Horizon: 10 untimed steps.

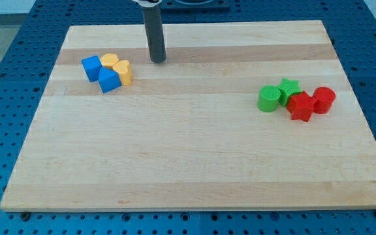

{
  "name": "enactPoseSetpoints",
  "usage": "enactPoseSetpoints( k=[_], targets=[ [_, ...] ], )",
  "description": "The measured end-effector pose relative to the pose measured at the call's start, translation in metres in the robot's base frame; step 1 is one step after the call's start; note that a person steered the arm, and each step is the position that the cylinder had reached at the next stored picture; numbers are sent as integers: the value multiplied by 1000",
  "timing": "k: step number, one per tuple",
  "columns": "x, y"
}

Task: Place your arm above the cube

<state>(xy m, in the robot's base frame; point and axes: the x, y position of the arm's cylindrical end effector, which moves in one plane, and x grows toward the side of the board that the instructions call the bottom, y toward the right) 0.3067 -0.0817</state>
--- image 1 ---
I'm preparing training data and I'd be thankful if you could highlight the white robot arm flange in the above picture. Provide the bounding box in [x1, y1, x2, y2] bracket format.
[132, 0, 162, 8]

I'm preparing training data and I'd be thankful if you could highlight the blue cube block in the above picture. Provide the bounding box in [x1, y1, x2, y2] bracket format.
[81, 55, 102, 82]

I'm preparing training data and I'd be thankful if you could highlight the light wooden board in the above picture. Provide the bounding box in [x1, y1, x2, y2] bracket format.
[0, 20, 376, 212]

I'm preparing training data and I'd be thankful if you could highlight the green cylinder block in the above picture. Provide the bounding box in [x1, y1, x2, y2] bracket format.
[257, 85, 281, 112]

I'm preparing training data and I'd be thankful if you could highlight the yellow heart block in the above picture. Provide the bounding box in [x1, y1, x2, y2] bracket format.
[112, 60, 133, 86]

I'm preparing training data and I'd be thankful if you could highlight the blue pentagon block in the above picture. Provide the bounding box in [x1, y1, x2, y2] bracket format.
[98, 67, 121, 93]

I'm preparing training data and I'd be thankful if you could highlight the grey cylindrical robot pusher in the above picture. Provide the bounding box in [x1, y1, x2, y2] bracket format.
[142, 4, 166, 63]

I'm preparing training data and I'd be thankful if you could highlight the yellow hexagon block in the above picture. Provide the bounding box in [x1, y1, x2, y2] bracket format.
[100, 54, 119, 69]

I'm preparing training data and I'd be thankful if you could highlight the green star block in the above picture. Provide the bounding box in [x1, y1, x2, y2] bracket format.
[277, 78, 302, 107]

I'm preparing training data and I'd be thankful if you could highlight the red star block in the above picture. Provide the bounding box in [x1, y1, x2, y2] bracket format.
[287, 91, 317, 122]

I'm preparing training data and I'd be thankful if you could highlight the red cylinder block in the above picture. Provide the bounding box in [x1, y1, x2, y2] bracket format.
[313, 87, 336, 114]

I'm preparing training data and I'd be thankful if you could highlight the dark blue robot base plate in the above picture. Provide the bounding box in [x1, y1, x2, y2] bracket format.
[161, 0, 230, 10]

